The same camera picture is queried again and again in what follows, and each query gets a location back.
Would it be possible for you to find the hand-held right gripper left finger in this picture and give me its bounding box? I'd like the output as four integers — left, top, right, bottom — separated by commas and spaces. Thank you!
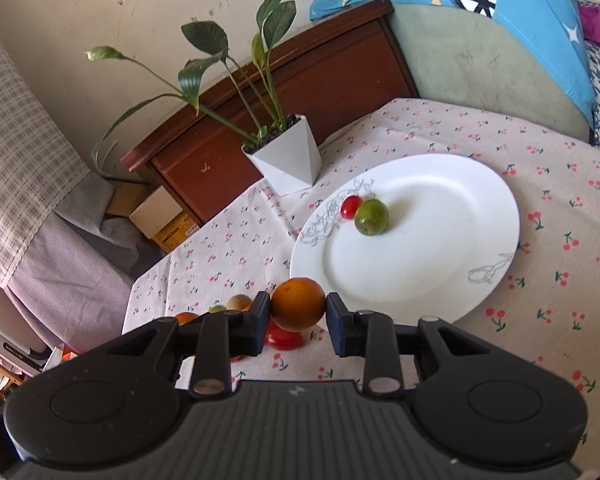
125, 291, 272, 401

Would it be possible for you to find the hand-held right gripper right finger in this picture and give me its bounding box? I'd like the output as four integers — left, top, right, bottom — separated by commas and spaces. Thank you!
326, 292, 481, 397

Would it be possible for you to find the white dinner plate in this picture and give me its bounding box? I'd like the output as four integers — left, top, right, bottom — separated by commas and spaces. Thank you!
289, 154, 521, 324

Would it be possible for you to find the open cardboard box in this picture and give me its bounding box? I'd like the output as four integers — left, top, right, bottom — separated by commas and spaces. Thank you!
129, 186, 201, 253

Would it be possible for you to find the potted plant in white pot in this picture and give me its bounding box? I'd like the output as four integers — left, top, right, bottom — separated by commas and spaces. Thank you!
86, 0, 324, 197

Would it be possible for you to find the flat cardboard box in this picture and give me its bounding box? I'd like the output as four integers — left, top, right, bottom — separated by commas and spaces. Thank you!
105, 182, 148, 218

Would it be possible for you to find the lilac striped cloth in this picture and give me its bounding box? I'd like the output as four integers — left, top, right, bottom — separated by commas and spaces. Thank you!
7, 175, 166, 356

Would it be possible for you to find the dark wooden cabinet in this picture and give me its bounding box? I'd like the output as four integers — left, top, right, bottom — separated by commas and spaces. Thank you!
120, 0, 421, 227

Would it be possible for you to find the cherry print tablecloth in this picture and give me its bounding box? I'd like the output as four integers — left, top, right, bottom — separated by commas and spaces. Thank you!
121, 97, 600, 461

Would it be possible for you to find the beige checkered cloth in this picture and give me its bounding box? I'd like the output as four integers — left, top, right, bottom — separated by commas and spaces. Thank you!
0, 5, 92, 288

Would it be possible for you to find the pale green cushion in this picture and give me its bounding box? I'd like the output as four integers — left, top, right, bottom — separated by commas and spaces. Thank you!
389, 0, 595, 143

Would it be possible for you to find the blue printed pillow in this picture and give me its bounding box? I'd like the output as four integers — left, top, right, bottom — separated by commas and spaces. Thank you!
309, 0, 597, 128

